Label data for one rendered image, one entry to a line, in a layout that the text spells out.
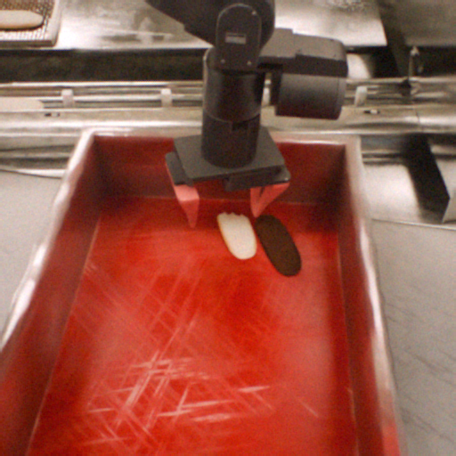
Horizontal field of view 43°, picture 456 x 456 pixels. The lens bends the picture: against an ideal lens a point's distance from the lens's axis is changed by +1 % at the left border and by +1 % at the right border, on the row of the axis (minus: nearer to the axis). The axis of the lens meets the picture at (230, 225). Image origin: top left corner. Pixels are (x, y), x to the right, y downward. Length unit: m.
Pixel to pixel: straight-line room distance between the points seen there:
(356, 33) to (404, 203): 0.32
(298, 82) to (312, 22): 0.46
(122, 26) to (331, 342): 0.60
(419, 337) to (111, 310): 0.32
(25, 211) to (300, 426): 0.43
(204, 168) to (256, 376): 0.21
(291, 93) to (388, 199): 0.29
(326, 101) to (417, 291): 0.25
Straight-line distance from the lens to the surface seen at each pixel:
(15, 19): 1.01
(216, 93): 0.53
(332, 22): 0.98
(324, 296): 0.65
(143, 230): 0.71
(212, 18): 0.49
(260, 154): 0.60
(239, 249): 0.67
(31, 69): 1.05
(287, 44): 0.53
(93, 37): 0.96
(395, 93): 0.92
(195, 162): 0.58
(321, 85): 0.53
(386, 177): 0.81
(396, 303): 0.66
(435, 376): 0.62
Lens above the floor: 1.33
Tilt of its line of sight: 46 degrees down
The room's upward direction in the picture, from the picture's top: straight up
